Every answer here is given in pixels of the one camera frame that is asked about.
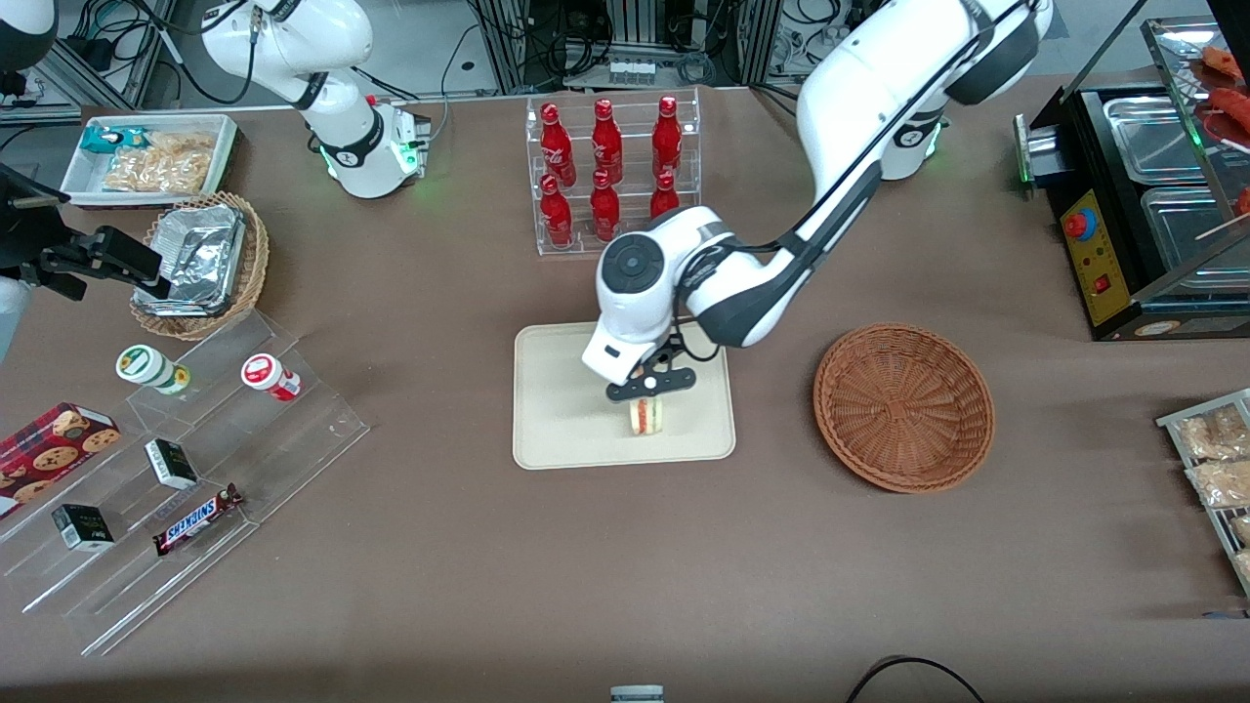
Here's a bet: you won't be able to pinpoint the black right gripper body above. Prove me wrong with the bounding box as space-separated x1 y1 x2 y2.
18 227 165 302

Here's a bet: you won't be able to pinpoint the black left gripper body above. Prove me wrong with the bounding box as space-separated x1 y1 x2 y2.
605 363 697 404

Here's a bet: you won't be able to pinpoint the beige rectangular tray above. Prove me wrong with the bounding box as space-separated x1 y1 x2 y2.
513 322 736 471

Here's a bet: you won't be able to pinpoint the white rectangular snack tray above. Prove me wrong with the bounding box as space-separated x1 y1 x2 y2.
59 114 241 209

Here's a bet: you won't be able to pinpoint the light wicker basket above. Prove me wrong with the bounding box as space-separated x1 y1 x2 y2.
130 191 271 341

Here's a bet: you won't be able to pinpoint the round brown wicker basket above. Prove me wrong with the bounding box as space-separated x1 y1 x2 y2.
812 323 996 493

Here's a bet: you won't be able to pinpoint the silver foil containers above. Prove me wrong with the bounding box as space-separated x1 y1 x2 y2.
134 203 246 316

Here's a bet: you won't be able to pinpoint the green lid white cup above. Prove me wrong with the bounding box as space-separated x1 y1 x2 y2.
115 345 192 396

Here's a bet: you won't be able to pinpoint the clear bag of chips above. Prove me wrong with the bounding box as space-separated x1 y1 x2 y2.
102 133 217 195

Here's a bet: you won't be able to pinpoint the teal snack packet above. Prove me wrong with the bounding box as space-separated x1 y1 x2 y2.
80 126 149 156

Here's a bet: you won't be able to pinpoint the red lid white cup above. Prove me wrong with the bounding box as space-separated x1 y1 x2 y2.
241 353 303 403

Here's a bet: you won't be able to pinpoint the clear acrylic bottle rack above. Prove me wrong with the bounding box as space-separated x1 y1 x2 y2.
525 88 702 258

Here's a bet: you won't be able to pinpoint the small black box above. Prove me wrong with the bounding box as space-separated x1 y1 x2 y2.
51 504 116 554
145 438 200 491

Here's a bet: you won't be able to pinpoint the clear acrylic stepped display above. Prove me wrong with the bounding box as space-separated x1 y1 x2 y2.
0 310 371 657

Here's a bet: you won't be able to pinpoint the red cookie box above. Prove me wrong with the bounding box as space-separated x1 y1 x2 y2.
0 402 123 519

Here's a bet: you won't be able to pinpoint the snickers chocolate bar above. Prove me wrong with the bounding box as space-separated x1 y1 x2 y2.
152 483 246 558

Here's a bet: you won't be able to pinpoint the black hot food warmer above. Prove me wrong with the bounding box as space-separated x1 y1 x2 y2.
1014 15 1250 343

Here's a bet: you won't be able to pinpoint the clear bag of pastries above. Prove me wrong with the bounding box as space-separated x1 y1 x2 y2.
1176 404 1250 462
1186 459 1250 510

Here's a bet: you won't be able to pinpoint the red sausage skewer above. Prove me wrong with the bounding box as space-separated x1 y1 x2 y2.
1209 88 1250 136

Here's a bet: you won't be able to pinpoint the orange sausage skewer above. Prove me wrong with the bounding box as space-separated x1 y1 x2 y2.
1201 45 1250 83

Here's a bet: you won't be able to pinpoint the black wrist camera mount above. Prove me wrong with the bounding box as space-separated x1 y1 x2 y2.
0 162 73 272

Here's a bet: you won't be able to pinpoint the black cable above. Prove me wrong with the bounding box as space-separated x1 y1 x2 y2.
845 656 987 703

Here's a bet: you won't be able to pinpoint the metal wire snack tray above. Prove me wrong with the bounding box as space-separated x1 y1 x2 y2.
1156 389 1250 599

